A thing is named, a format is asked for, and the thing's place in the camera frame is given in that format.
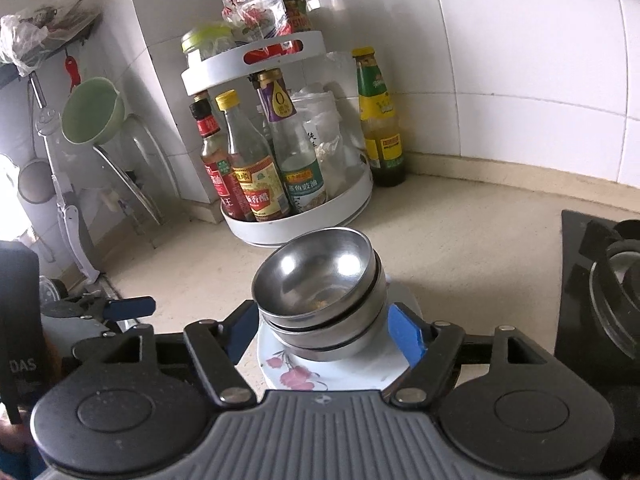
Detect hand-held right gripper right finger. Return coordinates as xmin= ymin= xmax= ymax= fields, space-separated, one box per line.
xmin=387 ymin=302 xmax=556 ymax=407

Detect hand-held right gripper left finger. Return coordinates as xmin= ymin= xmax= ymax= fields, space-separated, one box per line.
xmin=75 ymin=300 xmax=261 ymax=406

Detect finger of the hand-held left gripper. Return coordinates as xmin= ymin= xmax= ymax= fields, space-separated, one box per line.
xmin=102 ymin=296 xmax=157 ymax=321

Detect large steel bowl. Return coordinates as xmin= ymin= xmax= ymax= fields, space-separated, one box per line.
xmin=272 ymin=272 xmax=388 ymax=362

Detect small steel bowl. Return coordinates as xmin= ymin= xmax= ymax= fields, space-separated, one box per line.
xmin=251 ymin=228 xmax=373 ymax=318
xmin=257 ymin=255 xmax=382 ymax=335

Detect white plate grey leaf print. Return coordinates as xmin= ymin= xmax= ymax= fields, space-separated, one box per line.
xmin=256 ymin=270 xmax=423 ymax=392

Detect white two-tier rotating rack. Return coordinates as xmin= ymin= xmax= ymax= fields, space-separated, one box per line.
xmin=181 ymin=30 xmax=375 ymax=248

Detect glass pot lid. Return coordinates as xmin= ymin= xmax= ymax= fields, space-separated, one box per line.
xmin=92 ymin=145 xmax=165 ymax=227

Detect white hanging kitchen tool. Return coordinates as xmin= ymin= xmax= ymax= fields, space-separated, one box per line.
xmin=32 ymin=105 xmax=101 ymax=283

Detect grey hanging strainer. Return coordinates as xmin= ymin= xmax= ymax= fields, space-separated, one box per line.
xmin=17 ymin=157 xmax=53 ymax=207

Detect yellow cap vinegar bottle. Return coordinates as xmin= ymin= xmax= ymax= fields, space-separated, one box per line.
xmin=215 ymin=90 xmax=292 ymax=222

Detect red label soy sauce bottle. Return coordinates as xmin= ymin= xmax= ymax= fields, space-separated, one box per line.
xmin=189 ymin=97 xmax=241 ymax=222

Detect clear glass bowl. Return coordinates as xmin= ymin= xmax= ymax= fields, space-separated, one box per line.
xmin=120 ymin=112 xmax=181 ymax=211

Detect purple label sauce bottle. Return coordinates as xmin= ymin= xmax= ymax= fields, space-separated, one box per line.
xmin=256 ymin=70 xmax=328 ymax=213

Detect black gas stove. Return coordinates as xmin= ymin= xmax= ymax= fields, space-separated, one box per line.
xmin=554 ymin=210 xmax=640 ymax=361

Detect green plastic basin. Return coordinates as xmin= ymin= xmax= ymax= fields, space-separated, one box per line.
xmin=61 ymin=76 xmax=126 ymax=145

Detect green yellow label bottle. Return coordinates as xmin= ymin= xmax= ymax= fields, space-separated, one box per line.
xmin=351 ymin=47 xmax=407 ymax=187

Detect clear plastic bag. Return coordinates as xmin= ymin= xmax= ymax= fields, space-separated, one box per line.
xmin=290 ymin=87 xmax=366 ymax=196

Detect glass jar green lid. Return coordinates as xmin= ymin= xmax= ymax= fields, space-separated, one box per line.
xmin=181 ymin=22 xmax=237 ymax=68

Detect crumpled plastic bags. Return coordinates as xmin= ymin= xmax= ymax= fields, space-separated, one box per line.
xmin=0 ymin=0 xmax=98 ymax=77

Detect red printed snack packet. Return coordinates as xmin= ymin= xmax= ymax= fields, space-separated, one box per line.
xmin=222 ymin=0 xmax=288 ymax=42

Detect dark sauce jar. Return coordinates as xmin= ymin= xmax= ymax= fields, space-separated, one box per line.
xmin=279 ymin=0 xmax=312 ymax=33

